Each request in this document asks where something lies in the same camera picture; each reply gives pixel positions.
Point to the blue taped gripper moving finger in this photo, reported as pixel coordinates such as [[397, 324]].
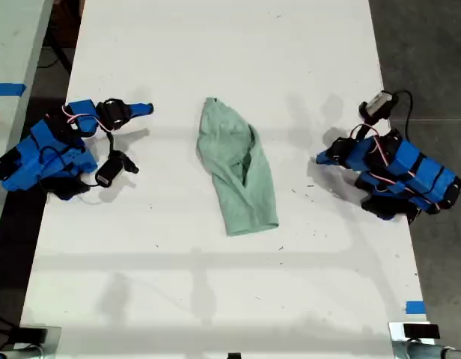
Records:
[[140, 113], [333, 162]]

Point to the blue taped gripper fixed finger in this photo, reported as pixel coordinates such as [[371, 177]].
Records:
[[325, 156], [140, 107]]

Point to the pale green T-shirt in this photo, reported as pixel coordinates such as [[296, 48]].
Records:
[[230, 142]]

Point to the blue and black robot arm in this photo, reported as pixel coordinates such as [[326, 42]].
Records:
[[47, 157], [417, 170]]

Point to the long blue tape strip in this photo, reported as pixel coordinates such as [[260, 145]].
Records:
[[8, 89]]

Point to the pale grey side table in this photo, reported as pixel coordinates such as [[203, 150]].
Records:
[[9, 37]]

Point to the square blue tape piece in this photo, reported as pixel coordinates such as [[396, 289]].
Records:
[[415, 307]]

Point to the grey metal tube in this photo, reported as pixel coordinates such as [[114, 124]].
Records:
[[451, 352], [13, 353]]

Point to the short black camera stalk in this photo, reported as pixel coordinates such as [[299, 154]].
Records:
[[363, 129]]

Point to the curved black camera stalk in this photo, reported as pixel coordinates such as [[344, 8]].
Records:
[[111, 142]]

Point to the silver and black camera box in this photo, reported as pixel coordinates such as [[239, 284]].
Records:
[[379, 101]]

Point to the metal bracket with black box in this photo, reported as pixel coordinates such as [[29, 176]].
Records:
[[421, 331]]

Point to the black clamp with metal bracket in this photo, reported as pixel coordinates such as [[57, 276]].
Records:
[[33, 334]]

